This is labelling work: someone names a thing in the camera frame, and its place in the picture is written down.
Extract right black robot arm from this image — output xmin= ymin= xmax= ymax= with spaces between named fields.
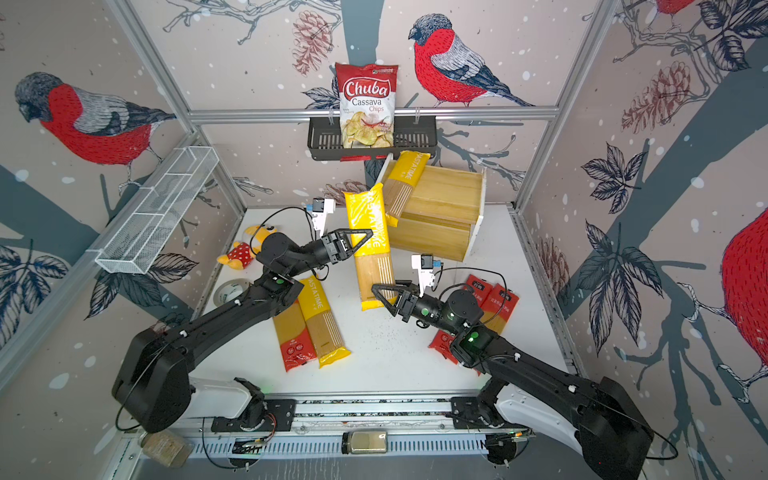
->
xmin=372 ymin=281 xmax=653 ymax=479

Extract red pasta bag right outer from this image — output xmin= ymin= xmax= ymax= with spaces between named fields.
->
xmin=480 ymin=283 xmax=519 ymax=335

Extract black wire hanging basket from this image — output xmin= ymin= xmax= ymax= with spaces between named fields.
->
xmin=307 ymin=115 xmax=439 ymax=162

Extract glass jar brown contents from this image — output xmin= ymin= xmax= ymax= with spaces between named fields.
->
xmin=139 ymin=430 xmax=193 ymax=469

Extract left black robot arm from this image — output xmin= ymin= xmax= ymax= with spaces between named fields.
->
xmin=111 ymin=228 xmax=373 ymax=433

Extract yellow plush toy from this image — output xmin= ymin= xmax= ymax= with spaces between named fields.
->
xmin=217 ymin=225 xmax=276 ymax=270

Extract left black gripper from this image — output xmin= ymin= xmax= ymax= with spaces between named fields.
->
xmin=286 ymin=230 xmax=370 ymax=281

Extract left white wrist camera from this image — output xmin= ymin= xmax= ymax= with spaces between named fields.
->
xmin=306 ymin=198 xmax=336 ymax=237

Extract Chuba cassava chips bag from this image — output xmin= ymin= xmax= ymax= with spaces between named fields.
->
xmin=335 ymin=63 xmax=399 ymax=149

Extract white wire mesh basket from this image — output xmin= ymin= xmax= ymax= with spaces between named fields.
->
xmin=95 ymin=146 xmax=219 ymax=274

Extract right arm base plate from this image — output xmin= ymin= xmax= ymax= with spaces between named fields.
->
xmin=446 ymin=396 xmax=532 ymax=436

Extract red pasta bag left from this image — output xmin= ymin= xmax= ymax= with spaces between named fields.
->
xmin=273 ymin=302 xmax=317 ymax=372

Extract yellow pasta bag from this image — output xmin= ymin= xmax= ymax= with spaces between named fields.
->
xmin=298 ymin=275 xmax=351 ymax=368
xmin=383 ymin=151 xmax=431 ymax=227
xmin=345 ymin=183 xmax=395 ymax=311

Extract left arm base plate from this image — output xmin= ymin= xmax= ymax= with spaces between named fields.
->
xmin=210 ymin=398 xmax=297 ymax=434

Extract wooden two-tier shelf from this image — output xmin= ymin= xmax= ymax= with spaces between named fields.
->
xmin=389 ymin=166 xmax=487 ymax=262

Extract red pasta bag right inner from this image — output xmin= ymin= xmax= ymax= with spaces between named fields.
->
xmin=429 ymin=274 xmax=491 ymax=365

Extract red pasta bag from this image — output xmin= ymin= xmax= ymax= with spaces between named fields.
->
xmin=273 ymin=302 xmax=317 ymax=372
xmin=429 ymin=274 xmax=491 ymax=365
xmin=480 ymin=283 xmax=519 ymax=335

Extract clear tape roll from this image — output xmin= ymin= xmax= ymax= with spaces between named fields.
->
xmin=213 ymin=278 xmax=251 ymax=307

